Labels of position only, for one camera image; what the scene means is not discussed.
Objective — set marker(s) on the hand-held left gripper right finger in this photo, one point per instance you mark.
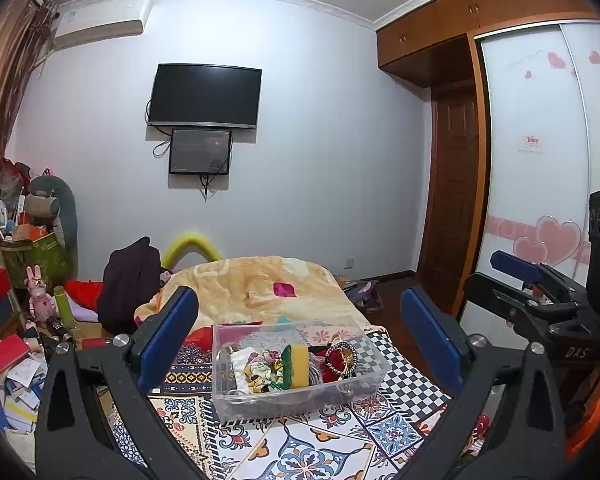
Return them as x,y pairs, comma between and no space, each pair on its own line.
427,330

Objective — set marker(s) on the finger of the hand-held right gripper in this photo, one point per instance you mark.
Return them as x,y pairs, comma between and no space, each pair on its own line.
500,305
517,265

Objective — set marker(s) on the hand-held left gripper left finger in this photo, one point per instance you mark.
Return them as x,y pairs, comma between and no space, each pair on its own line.
172,327

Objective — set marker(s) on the gold ribbon bow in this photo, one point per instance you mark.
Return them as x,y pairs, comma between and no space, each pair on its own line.
347,355

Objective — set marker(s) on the floral fabric scrunchie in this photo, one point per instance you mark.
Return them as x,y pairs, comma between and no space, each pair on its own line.
262,370

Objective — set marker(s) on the clear plastic storage box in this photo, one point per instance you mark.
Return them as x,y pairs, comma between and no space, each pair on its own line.
300,400

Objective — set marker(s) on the red plush cloth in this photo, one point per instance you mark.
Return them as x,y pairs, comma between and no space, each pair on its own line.
200,337

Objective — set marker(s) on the dark purple jacket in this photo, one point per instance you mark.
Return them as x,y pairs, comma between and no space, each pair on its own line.
130,285

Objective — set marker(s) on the purple slippers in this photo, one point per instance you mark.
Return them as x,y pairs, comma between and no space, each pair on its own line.
364,294

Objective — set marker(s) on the orange yellow blanket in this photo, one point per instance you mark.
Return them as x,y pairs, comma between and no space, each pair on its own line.
240,290

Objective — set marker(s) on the red cylinder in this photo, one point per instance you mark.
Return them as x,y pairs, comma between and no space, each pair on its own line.
96,344

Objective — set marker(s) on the white heart-print wardrobe door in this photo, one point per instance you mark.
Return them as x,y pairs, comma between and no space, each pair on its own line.
530,185

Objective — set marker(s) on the yellow arched foam tube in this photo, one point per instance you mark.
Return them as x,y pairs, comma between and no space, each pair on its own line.
190,242

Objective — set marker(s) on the brown wooden door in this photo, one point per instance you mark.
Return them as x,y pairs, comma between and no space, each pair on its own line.
452,195

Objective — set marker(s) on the green bottle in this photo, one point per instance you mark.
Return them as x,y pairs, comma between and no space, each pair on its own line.
62,307

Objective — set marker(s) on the black flashlight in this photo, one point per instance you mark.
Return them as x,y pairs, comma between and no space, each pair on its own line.
59,331

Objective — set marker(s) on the white red door label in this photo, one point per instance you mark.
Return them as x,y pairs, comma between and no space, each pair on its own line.
530,142

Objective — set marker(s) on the pink rabbit toy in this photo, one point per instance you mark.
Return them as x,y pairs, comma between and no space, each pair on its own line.
40,297

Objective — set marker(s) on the green storage bag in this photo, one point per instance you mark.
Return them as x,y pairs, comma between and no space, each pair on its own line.
40,262

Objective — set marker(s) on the pile of papers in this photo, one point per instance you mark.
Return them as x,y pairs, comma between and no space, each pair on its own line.
20,390

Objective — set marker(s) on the red book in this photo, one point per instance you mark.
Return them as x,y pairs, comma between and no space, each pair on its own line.
5,355

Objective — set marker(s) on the grey plush toy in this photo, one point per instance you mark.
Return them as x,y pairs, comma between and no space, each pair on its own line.
55,205

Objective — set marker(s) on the patterned bed sheet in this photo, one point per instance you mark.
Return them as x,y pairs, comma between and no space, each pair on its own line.
305,450

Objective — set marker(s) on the small white fan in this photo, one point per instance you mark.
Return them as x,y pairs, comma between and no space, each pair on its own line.
1,212

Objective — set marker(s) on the wooden overhead cabinet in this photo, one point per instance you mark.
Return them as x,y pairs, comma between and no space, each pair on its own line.
455,15

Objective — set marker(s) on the brown striped curtain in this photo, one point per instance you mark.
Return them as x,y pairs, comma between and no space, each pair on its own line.
0,85

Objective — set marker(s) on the white air conditioner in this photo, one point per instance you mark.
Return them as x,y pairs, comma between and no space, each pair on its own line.
102,20

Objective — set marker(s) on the white wall socket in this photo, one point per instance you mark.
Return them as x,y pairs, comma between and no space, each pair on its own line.
349,262

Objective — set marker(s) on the small black wall monitor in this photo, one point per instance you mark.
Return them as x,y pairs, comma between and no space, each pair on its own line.
200,151

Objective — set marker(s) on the black wall television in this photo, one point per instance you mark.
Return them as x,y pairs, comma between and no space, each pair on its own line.
205,95

